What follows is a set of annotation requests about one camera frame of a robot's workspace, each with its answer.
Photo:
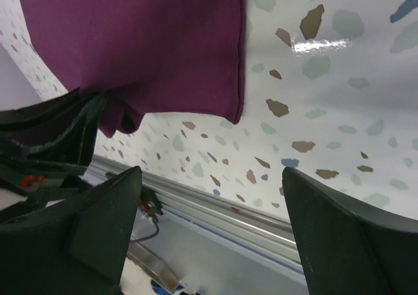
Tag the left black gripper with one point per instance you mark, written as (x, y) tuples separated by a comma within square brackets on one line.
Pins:
[(46, 148)]

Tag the purple cloth mat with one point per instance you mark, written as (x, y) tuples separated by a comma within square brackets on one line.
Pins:
[(150, 56)]

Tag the aluminium rail frame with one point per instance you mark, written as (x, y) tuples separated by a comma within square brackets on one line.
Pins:
[(255, 233)]

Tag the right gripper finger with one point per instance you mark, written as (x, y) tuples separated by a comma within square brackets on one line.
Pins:
[(347, 246)]

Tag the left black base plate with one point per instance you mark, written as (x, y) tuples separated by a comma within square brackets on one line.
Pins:
[(150, 204)]

